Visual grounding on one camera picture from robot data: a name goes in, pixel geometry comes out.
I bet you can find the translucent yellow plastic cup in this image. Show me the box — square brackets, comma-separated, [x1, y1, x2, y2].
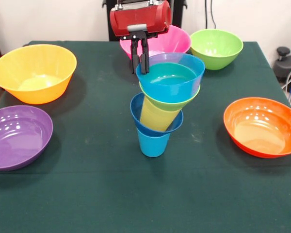
[139, 97, 184, 133]

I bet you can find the small green plastic bowl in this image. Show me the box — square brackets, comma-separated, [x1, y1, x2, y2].
[139, 82, 201, 112]

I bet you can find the shallow purple plastic bowl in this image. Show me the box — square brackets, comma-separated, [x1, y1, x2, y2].
[0, 105, 53, 171]

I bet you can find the black wall cable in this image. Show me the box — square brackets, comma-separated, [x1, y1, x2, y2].
[201, 0, 210, 32]
[210, 0, 217, 31]

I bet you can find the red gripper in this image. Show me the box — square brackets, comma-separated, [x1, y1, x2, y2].
[109, 0, 172, 75]

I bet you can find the shallow orange plastic bowl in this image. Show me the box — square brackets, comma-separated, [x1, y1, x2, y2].
[223, 97, 291, 159]

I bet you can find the large pink plastic bowl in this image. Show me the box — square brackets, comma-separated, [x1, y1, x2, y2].
[119, 25, 192, 61]

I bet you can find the translucent light blue bowl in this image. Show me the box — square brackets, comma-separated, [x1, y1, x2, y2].
[135, 52, 206, 104]

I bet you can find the black knob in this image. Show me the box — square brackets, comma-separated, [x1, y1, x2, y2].
[276, 47, 291, 61]

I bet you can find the large yellow plastic bowl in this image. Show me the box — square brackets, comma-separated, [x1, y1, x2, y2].
[0, 44, 78, 105]

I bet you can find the large green plastic bowl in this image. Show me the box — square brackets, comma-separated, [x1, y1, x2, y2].
[190, 29, 244, 71]

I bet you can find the dark green tablecloth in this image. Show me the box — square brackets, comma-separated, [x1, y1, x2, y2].
[0, 40, 291, 233]

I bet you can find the black round base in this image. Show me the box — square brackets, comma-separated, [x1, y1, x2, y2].
[274, 53, 291, 85]

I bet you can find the small dark blue bowl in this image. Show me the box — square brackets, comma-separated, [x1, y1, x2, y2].
[129, 93, 184, 137]

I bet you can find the light blue plastic cup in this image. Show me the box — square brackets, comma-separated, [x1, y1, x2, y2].
[136, 127, 171, 158]

